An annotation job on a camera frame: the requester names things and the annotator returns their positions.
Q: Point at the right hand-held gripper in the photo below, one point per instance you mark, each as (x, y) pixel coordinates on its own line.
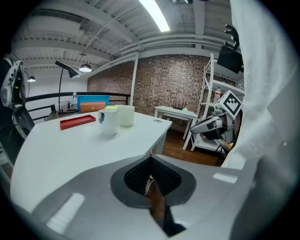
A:
(230, 104)

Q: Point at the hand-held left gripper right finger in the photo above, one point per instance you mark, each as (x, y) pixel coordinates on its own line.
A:
(206, 194)

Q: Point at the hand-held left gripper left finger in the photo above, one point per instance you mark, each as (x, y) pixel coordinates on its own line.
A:
(89, 199)

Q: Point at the white mug with dark rim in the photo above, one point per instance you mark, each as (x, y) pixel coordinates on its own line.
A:
(109, 123)

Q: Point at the black chair with yellow seat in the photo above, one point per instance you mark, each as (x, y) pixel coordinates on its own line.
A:
(226, 145)

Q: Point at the white shelf unit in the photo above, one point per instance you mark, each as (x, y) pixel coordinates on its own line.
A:
(211, 93)

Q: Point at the plastic bottle with red label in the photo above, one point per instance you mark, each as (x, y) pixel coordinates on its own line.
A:
(217, 95)

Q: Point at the white side table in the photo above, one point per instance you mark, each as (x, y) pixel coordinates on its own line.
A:
(175, 112)

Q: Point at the black router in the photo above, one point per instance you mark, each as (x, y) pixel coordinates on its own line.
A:
(179, 106)

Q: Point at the person's white T-shirt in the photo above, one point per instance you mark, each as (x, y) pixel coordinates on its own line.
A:
(262, 93)

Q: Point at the black screen device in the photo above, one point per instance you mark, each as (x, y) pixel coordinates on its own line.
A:
(229, 58)

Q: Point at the red tray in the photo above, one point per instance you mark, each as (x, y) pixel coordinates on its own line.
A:
(77, 122)

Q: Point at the orange box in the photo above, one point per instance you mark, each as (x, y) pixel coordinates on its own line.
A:
(92, 107)

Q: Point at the green tissue packet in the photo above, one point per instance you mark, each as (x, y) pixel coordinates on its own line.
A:
(111, 107)

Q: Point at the blue plastic bin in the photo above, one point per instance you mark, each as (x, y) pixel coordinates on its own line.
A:
(93, 98)

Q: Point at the clear plastic bottle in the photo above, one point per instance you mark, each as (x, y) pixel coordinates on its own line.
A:
(74, 98)

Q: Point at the long ceiling light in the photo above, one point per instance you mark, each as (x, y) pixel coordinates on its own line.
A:
(155, 15)

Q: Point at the black desk lamp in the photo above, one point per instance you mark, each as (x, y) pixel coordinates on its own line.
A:
(70, 70)

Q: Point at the black pendant lamp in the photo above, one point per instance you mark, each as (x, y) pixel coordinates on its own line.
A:
(31, 79)
(85, 68)

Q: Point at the black clamp mount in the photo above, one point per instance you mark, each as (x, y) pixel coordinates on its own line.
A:
(233, 35)

